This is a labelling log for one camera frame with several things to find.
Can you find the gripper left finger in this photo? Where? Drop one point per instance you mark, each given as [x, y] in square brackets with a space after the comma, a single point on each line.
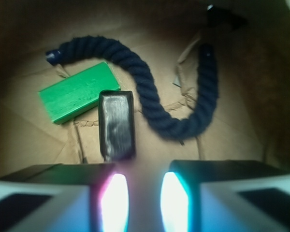
[64, 198]

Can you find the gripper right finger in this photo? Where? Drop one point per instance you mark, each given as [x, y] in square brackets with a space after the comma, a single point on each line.
[225, 196]

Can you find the black box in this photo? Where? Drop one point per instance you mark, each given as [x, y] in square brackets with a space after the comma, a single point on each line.
[116, 125]

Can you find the green wooden block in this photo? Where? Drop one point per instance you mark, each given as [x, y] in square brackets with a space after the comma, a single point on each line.
[77, 94]

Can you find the brown paper-lined bin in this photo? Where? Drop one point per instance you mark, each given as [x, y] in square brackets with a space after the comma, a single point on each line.
[251, 39]

